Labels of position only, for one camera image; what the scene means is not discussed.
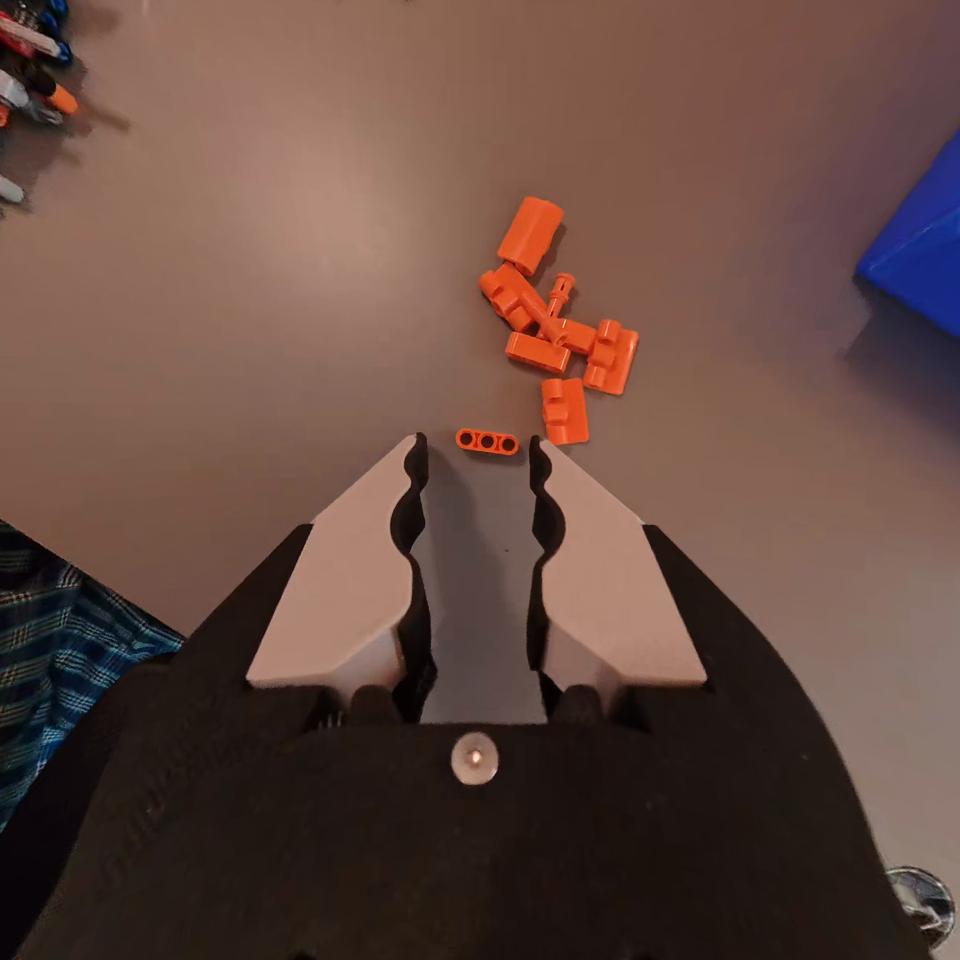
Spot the person's blue plaid clothing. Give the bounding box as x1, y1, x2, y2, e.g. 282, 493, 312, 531
0, 519, 186, 835

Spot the pile of orange lego pieces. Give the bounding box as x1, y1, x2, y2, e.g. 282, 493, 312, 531
478, 195, 641, 447

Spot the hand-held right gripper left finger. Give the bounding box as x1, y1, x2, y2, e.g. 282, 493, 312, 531
246, 432, 438, 723

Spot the shiny round metal object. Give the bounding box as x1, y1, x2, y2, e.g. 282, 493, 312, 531
883, 866, 957, 948

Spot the colourful lego model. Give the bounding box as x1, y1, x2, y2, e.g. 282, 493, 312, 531
0, 0, 81, 207

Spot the blue plastic box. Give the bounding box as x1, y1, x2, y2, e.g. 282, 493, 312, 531
855, 127, 960, 340

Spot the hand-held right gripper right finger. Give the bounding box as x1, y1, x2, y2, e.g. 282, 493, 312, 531
526, 435, 711, 721

